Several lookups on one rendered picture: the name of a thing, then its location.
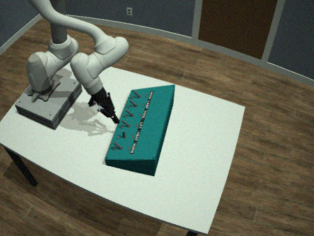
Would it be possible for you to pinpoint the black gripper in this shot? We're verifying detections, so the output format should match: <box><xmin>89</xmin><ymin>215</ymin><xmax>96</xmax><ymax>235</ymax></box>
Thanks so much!
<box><xmin>91</xmin><ymin>87</ymin><xmax>120</xmax><ymax>124</ymax></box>

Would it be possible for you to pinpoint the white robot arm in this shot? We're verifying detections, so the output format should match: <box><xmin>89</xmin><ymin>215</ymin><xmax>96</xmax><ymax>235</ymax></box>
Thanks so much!
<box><xmin>27</xmin><ymin>0</ymin><xmax>129</xmax><ymax>103</ymax></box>

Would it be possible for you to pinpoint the teal console panel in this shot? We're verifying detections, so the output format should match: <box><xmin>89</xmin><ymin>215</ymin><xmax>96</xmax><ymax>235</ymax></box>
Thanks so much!
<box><xmin>105</xmin><ymin>84</ymin><xmax>175</xmax><ymax>176</ymax></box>

